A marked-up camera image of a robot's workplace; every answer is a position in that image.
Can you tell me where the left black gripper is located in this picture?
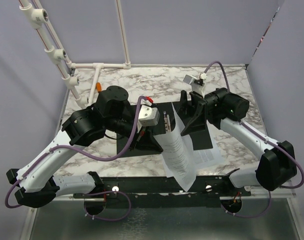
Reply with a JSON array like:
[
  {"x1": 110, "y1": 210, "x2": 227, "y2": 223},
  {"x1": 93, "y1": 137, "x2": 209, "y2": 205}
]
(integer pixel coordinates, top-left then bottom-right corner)
[{"x1": 105, "y1": 114, "x2": 164, "y2": 153}]

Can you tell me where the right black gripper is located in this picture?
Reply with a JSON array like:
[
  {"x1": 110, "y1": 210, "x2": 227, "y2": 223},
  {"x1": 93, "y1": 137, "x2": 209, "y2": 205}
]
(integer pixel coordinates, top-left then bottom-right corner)
[{"x1": 170, "y1": 87, "x2": 230, "y2": 137}]

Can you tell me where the printed paper sheet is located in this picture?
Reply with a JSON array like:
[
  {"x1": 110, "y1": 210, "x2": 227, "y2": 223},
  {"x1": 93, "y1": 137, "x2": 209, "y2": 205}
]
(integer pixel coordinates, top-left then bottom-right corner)
[
  {"x1": 162, "y1": 142, "x2": 223, "y2": 178},
  {"x1": 154, "y1": 107, "x2": 196, "y2": 192}
]

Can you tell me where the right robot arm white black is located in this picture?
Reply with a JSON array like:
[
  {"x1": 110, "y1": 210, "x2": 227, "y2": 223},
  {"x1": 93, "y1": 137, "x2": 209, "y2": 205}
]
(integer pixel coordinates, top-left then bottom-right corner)
[{"x1": 178, "y1": 87, "x2": 297, "y2": 196}]

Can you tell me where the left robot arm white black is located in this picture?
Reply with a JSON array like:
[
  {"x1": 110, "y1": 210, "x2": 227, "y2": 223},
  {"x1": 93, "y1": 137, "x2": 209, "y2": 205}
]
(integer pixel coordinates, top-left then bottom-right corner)
[{"x1": 6, "y1": 85, "x2": 162, "y2": 208}]

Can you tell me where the metal folder clip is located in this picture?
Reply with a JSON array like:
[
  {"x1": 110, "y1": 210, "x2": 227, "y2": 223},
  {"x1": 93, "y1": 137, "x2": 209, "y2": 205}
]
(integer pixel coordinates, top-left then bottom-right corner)
[{"x1": 163, "y1": 111, "x2": 172, "y2": 133}]

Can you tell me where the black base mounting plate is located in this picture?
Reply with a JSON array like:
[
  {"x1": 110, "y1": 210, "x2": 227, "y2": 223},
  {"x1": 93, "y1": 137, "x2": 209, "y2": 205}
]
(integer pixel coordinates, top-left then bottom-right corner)
[{"x1": 43, "y1": 171, "x2": 252, "y2": 209}]

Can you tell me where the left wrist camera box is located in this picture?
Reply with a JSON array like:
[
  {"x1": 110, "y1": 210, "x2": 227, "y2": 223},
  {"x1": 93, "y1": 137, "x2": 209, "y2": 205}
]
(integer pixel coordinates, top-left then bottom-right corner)
[{"x1": 138, "y1": 105, "x2": 160, "y2": 127}]

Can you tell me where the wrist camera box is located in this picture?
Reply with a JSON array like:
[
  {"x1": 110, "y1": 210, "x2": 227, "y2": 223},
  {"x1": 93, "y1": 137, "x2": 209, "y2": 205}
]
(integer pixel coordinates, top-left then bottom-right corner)
[
  {"x1": 183, "y1": 72, "x2": 207, "y2": 96},
  {"x1": 138, "y1": 105, "x2": 160, "y2": 127}
]

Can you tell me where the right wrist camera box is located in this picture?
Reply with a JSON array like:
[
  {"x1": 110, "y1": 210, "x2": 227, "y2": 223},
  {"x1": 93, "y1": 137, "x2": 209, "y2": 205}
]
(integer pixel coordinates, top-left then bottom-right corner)
[{"x1": 183, "y1": 72, "x2": 207, "y2": 96}]

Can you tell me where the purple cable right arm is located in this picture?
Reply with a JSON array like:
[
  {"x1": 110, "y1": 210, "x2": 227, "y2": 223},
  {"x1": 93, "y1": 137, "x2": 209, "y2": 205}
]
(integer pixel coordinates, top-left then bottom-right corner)
[{"x1": 204, "y1": 60, "x2": 304, "y2": 218}]

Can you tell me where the orange handle screwdriver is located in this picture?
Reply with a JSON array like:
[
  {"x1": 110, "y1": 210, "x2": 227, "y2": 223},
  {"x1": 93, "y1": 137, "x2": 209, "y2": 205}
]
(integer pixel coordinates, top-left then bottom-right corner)
[{"x1": 96, "y1": 82, "x2": 102, "y2": 92}]

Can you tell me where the aluminium rail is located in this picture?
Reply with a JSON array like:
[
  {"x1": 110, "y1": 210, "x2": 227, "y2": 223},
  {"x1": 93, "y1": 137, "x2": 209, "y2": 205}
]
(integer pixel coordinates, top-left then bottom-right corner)
[{"x1": 51, "y1": 182, "x2": 296, "y2": 201}]

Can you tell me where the white pvc pipe frame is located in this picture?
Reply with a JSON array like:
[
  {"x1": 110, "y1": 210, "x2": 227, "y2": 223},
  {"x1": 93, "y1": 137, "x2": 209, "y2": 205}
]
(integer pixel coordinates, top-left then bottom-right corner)
[{"x1": 19, "y1": 0, "x2": 132, "y2": 109}]

